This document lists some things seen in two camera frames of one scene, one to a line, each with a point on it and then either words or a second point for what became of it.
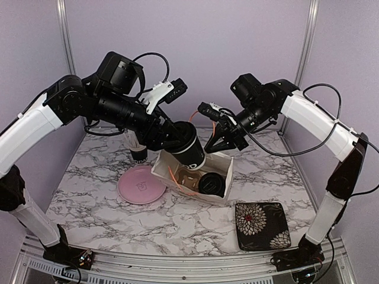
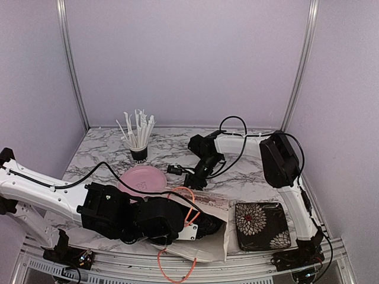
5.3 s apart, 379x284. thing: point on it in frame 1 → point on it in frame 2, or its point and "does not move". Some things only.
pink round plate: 139,185 does not move
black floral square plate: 261,225 does not move
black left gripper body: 111,106 → 134,238
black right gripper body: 260,116 → 210,162
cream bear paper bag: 211,182 → 211,247
